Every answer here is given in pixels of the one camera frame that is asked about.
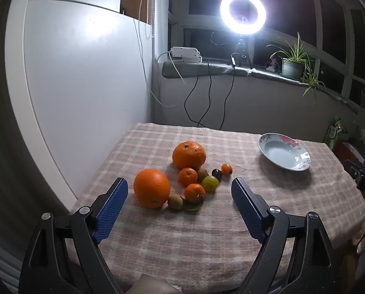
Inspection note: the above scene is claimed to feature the person's clothing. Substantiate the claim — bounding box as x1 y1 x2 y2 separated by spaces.
129 275 184 294

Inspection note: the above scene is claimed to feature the floral white plate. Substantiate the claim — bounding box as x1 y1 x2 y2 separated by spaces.
258 133 311 171

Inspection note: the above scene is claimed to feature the green plum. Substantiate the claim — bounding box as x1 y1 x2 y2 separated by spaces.
201 175 220 194

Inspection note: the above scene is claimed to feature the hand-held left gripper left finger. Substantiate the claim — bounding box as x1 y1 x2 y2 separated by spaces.
19 177 129 294

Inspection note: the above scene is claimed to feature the window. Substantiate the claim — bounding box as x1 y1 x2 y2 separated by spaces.
168 0 365 111

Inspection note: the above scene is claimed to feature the large bumpy orange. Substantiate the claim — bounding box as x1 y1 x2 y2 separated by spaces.
172 141 207 171

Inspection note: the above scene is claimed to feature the long white cable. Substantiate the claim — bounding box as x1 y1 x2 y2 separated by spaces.
133 0 183 108

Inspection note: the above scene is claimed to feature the red box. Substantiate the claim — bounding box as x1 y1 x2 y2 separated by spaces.
332 141 365 167

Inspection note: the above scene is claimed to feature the short white cable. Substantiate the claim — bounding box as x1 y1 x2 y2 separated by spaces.
156 51 187 84

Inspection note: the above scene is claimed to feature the large smooth orange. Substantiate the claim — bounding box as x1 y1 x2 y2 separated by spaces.
134 168 171 209

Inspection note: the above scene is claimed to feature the ring light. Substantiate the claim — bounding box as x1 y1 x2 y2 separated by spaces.
219 0 268 35

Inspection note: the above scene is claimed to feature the white refrigerator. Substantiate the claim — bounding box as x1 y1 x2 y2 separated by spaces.
4 0 155 209

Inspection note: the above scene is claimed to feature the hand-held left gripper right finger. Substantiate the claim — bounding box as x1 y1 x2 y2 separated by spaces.
231 177 343 294

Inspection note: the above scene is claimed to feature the black tripod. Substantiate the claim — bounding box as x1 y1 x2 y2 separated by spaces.
231 35 254 70

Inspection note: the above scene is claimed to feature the green printed box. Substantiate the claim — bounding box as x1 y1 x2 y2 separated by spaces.
323 116 350 149

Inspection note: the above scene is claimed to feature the potted spider plant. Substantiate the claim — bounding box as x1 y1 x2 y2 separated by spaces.
266 31 326 99

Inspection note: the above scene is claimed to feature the black cable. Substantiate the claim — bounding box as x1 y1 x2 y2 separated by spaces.
197 62 214 127
219 54 238 131
184 64 201 127

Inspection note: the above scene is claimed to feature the checked beige blanket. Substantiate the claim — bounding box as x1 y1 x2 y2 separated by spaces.
67 122 365 294

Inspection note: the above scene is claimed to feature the small tangerine with leaf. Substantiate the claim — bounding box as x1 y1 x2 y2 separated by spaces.
182 183 207 212

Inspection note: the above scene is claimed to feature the white power strip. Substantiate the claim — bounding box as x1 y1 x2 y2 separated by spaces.
168 47 203 64

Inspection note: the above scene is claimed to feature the small pink figurine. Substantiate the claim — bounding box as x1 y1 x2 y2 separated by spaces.
266 53 283 72

